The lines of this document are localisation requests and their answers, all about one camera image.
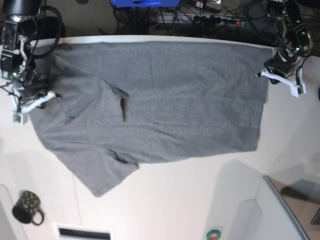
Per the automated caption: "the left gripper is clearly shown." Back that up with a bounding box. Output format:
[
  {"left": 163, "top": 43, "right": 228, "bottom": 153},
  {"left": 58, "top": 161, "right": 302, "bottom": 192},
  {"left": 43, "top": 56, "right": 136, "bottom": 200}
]
[{"left": 264, "top": 48, "right": 301, "bottom": 85}]

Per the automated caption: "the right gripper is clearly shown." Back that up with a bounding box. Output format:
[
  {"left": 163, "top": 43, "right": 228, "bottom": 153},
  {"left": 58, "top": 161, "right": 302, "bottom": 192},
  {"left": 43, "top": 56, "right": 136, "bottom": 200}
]
[{"left": 12, "top": 74, "right": 50, "bottom": 109}]

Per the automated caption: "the grey t-shirt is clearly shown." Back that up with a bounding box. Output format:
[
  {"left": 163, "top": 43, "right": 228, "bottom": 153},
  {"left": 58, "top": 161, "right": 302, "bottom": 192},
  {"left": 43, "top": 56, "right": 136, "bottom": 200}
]
[{"left": 30, "top": 41, "right": 272, "bottom": 197}]

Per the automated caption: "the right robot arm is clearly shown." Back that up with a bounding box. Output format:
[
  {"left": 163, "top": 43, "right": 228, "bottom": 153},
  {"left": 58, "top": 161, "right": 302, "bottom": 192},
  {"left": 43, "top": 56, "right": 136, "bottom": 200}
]
[{"left": 0, "top": 0, "right": 64, "bottom": 113}]

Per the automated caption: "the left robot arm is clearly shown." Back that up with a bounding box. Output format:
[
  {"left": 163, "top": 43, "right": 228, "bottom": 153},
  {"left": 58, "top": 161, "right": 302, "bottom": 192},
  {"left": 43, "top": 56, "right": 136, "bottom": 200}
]
[{"left": 262, "top": 0, "right": 314, "bottom": 88}]

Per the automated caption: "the black power strip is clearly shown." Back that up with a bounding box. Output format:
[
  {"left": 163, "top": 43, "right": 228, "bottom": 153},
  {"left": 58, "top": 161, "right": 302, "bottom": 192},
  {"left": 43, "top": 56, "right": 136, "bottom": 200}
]
[{"left": 192, "top": 14, "right": 246, "bottom": 28}]

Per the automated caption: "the black mug with yellow dots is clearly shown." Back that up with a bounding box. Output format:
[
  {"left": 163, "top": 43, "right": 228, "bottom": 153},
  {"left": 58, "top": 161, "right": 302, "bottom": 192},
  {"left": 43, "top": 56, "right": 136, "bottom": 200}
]
[{"left": 11, "top": 191, "right": 45, "bottom": 226}]

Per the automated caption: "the white slotted panel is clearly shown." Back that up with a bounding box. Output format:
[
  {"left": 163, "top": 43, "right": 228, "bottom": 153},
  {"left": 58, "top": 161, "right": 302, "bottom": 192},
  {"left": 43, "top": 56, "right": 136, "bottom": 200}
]
[{"left": 52, "top": 222, "right": 115, "bottom": 240}]

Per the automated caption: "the blue box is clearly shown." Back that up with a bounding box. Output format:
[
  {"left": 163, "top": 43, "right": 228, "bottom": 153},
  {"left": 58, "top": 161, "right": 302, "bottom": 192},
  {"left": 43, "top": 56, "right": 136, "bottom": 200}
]
[{"left": 110, "top": 0, "right": 180, "bottom": 8}]

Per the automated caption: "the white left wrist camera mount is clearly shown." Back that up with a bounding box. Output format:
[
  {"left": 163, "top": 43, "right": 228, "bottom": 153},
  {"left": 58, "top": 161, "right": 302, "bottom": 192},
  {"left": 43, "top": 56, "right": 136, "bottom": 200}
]
[{"left": 255, "top": 68, "right": 307, "bottom": 98}]

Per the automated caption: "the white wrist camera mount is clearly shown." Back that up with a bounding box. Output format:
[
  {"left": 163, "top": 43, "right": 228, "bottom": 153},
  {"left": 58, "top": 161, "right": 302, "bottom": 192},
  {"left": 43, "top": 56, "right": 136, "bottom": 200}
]
[
  {"left": 255, "top": 68, "right": 307, "bottom": 98},
  {"left": 9, "top": 84, "right": 63, "bottom": 126}
]

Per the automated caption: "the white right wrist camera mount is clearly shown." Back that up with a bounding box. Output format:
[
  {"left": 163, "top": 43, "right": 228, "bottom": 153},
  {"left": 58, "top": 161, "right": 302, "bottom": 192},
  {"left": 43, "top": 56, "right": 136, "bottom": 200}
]
[{"left": 9, "top": 84, "right": 63, "bottom": 126}]

